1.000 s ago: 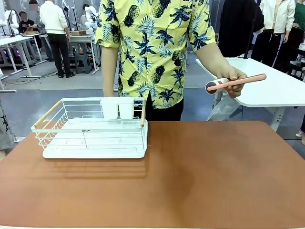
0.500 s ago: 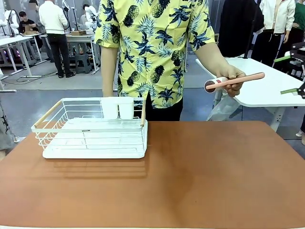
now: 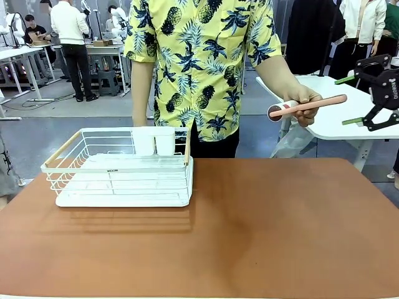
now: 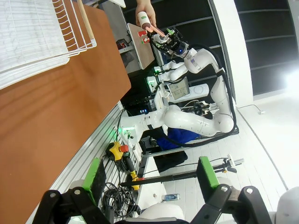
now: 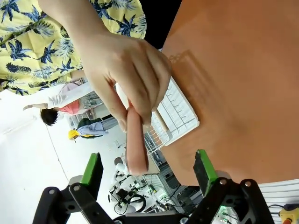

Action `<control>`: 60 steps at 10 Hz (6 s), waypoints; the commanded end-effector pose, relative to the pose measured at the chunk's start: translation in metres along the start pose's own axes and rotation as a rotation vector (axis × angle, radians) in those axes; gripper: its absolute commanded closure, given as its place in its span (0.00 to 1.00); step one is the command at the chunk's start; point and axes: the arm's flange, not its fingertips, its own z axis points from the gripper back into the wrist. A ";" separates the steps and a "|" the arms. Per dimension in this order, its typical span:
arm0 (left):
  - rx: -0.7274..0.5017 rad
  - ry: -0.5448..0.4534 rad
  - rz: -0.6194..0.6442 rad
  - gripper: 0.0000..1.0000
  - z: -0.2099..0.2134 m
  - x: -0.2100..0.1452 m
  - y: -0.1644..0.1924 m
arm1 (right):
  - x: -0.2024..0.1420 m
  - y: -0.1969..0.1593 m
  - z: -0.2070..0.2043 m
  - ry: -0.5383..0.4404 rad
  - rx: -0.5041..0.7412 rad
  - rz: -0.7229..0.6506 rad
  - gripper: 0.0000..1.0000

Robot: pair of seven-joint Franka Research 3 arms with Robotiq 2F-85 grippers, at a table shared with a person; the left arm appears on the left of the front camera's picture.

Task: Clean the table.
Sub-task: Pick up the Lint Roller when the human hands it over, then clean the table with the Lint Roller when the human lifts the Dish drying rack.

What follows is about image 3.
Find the person in yellow shirt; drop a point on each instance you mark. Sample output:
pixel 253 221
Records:
pixel 199 62

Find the person in white jacket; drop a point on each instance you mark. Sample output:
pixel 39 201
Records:
pixel 363 21

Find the man in white sweater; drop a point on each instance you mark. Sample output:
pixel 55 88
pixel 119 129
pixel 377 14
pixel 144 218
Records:
pixel 70 25

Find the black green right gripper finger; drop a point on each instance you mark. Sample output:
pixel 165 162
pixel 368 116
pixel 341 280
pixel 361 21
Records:
pixel 371 67
pixel 372 120

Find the person's black trousers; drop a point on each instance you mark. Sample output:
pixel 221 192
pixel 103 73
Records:
pixel 215 148

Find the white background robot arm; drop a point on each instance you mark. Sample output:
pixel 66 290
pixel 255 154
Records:
pixel 118 18

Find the person's left hand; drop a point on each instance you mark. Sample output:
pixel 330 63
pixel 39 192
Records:
pixel 307 93

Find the person in black shirt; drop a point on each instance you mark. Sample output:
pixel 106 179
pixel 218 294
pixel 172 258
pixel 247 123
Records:
pixel 32 29

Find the white drip tray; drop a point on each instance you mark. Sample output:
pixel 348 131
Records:
pixel 124 202

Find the grey step stool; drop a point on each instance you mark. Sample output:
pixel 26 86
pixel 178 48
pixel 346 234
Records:
pixel 109 82

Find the person's left forearm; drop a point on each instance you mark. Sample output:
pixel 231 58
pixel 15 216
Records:
pixel 274 74

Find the white cutlery holder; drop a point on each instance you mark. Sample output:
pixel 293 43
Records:
pixel 152 141

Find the white robot beside desk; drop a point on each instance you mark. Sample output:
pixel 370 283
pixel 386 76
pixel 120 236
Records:
pixel 14 25

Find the person in green top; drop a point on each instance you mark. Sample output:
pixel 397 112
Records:
pixel 392 28

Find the white desk with box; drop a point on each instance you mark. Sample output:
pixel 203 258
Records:
pixel 103 51

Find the person's right forearm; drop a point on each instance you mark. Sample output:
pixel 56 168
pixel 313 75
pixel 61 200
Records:
pixel 142 93

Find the white side table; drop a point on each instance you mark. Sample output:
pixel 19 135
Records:
pixel 336 124

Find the long white desk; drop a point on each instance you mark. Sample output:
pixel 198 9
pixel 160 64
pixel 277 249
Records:
pixel 18 53

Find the clear plastic bag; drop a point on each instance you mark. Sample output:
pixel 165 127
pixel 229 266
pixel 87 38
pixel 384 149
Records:
pixel 293 140

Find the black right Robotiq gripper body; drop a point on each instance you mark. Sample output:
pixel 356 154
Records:
pixel 386 90

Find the hanging black jacket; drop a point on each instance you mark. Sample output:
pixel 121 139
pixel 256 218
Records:
pixel 311 34

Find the cardboard box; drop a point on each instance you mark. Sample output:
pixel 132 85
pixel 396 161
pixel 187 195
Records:
pixel 103 43

